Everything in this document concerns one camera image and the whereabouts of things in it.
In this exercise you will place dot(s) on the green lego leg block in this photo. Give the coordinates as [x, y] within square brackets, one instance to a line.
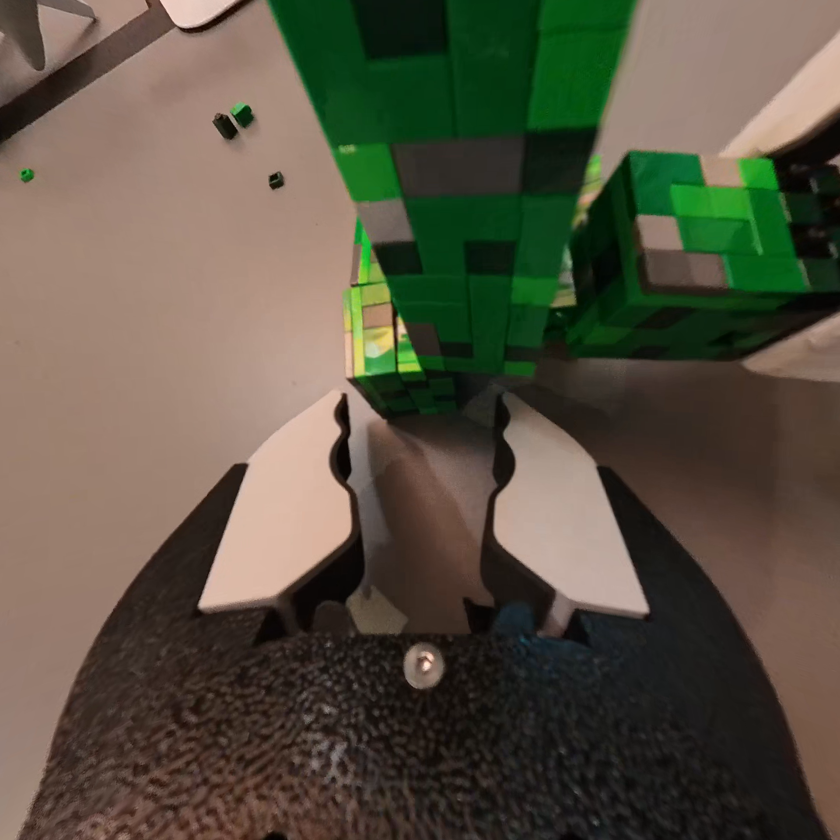
[709, 308]

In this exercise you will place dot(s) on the small green lego brick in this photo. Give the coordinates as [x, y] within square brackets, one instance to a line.
[243, 115]

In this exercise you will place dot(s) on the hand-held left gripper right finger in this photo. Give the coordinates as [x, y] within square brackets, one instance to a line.
[571, 525]

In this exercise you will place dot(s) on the green lego creeper figure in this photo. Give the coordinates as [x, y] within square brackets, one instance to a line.
[459, 98]

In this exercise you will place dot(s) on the white rounded board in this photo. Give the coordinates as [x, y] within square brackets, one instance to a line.
[203, 12]

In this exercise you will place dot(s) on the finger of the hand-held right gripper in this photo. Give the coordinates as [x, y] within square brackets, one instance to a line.
[800, 105]
[807, 358]

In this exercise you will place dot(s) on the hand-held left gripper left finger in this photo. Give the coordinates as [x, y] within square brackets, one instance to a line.
[282, 525]

